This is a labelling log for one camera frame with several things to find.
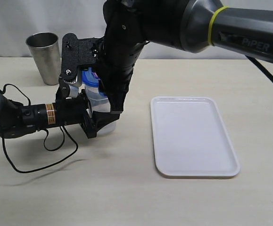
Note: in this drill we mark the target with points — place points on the stainless steel cup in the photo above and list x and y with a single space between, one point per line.
44 49

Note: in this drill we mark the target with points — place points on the clear plastic tall container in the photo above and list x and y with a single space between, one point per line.
100 103

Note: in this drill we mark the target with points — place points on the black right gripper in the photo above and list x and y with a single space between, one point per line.
119 50

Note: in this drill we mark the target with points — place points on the blue clip-lock lid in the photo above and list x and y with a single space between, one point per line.
91 82

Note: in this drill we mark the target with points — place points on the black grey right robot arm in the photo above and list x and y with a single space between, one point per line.
187 25

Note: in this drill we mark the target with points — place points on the white rectangular tray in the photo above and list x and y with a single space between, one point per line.
190 139

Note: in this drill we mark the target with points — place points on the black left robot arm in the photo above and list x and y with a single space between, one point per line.
17 120

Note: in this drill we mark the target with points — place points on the white backdrop curtain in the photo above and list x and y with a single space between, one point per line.
20 19

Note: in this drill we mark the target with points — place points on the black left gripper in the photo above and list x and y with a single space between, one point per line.
72 111

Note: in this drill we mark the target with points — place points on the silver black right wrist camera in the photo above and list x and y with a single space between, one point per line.
78 54

